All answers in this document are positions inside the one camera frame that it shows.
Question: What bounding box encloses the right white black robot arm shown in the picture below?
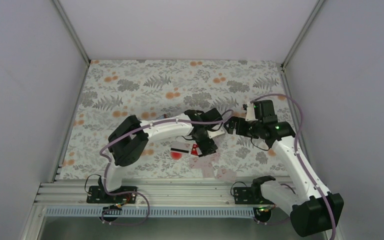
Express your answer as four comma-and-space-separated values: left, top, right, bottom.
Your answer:
223, 100, 344, 239

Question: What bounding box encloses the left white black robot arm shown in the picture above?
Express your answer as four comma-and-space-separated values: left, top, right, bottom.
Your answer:
99, 108, 229, 203

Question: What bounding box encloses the red card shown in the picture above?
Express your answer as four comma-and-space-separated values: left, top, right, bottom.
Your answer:
190, 144, 203, 157

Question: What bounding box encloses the white card black stripe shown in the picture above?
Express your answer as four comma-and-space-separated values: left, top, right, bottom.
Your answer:
170, 141, 193, 154

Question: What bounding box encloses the white pink card lowest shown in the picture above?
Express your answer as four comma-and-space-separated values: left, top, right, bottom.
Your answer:
215, 168, 237, 183

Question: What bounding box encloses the floral patterned table mat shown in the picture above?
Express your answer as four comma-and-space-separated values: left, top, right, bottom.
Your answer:
58, 60, 293, 180

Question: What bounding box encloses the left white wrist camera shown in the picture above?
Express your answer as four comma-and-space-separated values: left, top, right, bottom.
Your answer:
207, 128, 226, 139

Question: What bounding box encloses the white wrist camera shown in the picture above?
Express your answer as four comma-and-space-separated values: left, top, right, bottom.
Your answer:
243, 102, 256, 122
207, 128, 226, 139

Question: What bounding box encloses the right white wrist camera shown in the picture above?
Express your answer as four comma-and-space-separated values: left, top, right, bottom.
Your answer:
243, 102, 256, 122

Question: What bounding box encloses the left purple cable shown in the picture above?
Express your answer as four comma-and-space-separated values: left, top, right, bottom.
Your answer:
99, 109, 235, 227

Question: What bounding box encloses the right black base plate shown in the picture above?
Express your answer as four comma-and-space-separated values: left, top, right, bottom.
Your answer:
231, 187, 274, 205

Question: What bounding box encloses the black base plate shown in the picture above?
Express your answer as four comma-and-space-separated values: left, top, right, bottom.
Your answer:
231, 187, 274, 205
86, 186, 138, 204

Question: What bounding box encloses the blue slotted cable duct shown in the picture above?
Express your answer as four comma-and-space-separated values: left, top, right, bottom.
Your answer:
44, 206, 254, 218

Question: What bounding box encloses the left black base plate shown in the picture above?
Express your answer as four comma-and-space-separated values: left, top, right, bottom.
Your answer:
86, 186, 138, 204

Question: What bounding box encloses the aluminium rail frame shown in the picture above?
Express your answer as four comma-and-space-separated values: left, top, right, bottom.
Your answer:
34, 180, 332, 207

